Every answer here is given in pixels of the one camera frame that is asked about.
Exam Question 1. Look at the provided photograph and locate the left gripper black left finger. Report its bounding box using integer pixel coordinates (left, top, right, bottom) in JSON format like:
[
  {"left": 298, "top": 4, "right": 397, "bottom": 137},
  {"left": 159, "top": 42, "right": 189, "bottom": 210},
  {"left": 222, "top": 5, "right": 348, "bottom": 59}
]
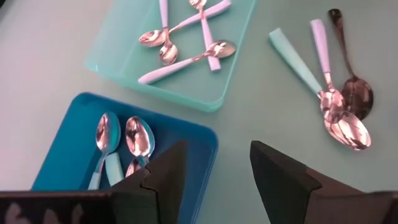
[{"left": 111, "top": 139, "right": 188, "bottom": 224}]

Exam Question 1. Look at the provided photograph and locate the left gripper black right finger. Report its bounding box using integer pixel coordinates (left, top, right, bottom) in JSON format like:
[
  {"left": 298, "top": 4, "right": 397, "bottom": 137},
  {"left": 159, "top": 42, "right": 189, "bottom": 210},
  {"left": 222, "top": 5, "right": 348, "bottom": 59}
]
[{"left": 250, "top": 140, "right": 366, "bottom": 224}]

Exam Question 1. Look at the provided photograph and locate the teal-handled metal spoon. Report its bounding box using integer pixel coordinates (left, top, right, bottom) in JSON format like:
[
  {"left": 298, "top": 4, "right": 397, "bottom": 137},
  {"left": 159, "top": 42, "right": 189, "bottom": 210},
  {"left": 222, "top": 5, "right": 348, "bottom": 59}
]
[
  {"left": 268, "top": 27, "right": 373, "bottom": 152},
  {"left": 125, "top": 116, "right": 155, "bottom": 167},
  {"left": 104, "top": 151, "right": 125, "bottom": 187},
  {"left": 125, "top": 157, "right": 144, "bottom": 179},
  {"left": 88, "top": 111, "right": 121, "bottom": 191}
]

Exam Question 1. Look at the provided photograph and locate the silver metal spoon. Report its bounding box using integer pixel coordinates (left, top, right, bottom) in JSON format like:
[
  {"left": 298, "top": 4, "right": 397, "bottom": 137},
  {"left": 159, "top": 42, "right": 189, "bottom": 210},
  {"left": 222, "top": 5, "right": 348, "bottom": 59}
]
[{"left": 328, "top": 8, "right": 374, "bottom": 121}]

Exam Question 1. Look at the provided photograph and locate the pale lilac-handled spoon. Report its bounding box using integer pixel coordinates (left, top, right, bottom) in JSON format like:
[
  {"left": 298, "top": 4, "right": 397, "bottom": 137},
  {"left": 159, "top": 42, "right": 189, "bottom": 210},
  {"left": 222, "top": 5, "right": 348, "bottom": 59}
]
[
  {"left": 310, "top": 18, "right": 345, "bottom": 124},
  {"left": 158, "top": 0, "right": 179, "bottom": 66},
  {"left": 188, "top": 0, "right": 222, "bottom": 73},
  {"left": 137, "top": 39, "right": 238, "bottom": 85},
  {"left": 138, "top": 0, "right": 233, "bottom": 48}
]

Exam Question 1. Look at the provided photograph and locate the blue plastic bin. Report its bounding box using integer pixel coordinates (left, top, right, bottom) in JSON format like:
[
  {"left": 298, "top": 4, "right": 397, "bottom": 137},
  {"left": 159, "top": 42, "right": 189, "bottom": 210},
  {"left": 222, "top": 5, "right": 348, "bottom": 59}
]
[{"left": 30, "top": 91, "right": 220, "bottom": 224}]

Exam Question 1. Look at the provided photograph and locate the translucent teal plastic bin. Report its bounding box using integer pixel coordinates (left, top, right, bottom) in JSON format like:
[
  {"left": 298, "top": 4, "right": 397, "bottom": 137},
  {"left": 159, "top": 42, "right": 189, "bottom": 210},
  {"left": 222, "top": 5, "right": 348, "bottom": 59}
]
[{"left": 85, "top": 0, "right": 258, "bottom": 113}]

